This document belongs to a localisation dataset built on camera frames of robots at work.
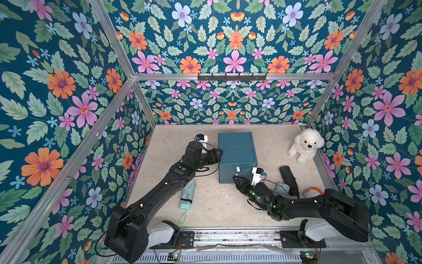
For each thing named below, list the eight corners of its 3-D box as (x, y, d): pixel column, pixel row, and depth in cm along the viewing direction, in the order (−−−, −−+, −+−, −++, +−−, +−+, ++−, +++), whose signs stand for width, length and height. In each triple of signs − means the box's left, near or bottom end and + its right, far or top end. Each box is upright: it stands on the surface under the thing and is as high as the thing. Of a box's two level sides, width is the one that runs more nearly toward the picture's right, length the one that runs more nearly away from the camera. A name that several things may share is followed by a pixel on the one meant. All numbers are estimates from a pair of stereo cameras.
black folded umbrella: (290, 199, 87) (292, 197, 85) (278, 168, 99) (279, 166, 97) (301, 197, 88) (303, 195, 85) (287, 167, 99) (289, 165, 97)
